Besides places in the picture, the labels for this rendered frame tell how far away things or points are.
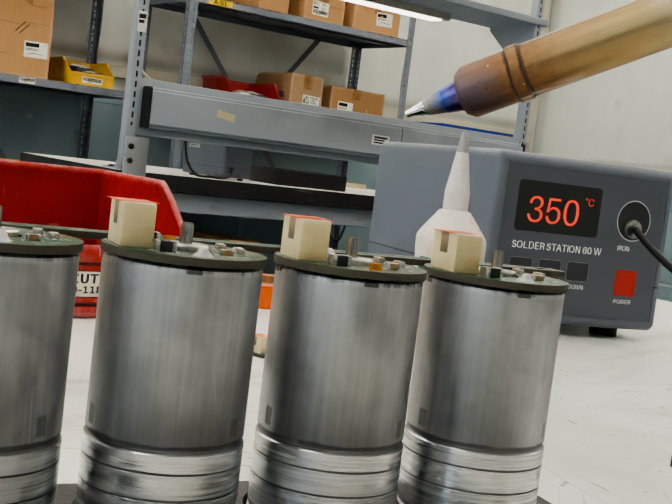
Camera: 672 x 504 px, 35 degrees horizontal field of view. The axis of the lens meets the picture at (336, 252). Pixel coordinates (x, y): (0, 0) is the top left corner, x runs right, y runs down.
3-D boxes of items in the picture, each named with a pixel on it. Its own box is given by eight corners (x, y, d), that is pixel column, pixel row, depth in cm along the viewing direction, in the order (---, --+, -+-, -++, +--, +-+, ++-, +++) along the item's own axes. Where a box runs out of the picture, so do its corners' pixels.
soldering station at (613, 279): (655, 343, 60) (680, 173, 59) (477, 332, 55) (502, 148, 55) (512, 299, 74) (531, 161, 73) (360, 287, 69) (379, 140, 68)
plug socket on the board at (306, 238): (342, 264, 17) (347, 222, 17) (292, 260, 16) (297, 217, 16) (322, 257, 18) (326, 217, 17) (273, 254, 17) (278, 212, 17)
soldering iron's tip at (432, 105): (406, 128, 16) (469, 106, 16) (397, 97, 16) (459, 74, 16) (416, 131, 16) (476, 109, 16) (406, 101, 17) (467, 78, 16)
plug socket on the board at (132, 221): (170, 250, 16) (175, 205, 16) (112, 246, 15) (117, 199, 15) (156, 244, 16) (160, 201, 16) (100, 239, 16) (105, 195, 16)
